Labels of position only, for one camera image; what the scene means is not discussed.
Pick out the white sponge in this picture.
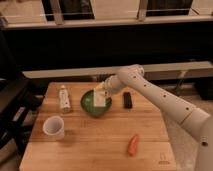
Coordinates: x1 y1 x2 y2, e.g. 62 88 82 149
93 90 106 107

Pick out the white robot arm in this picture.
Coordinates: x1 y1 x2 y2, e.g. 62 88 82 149
100 64 213 171

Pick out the green ceramic bowl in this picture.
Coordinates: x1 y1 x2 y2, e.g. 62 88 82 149
80 90 112 118

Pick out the long wooden bench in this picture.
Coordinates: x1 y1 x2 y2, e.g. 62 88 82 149
23 61 213 81

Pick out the black rectangular block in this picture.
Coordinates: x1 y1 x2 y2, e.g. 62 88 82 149
123 92 132 109

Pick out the white bottle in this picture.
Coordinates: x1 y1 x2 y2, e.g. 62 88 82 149
59 85 71 113

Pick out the orange carrot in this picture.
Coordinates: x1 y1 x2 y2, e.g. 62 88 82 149
127 134 139 156

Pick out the white plastic cup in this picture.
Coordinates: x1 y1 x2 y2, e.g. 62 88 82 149
42 115 65 140

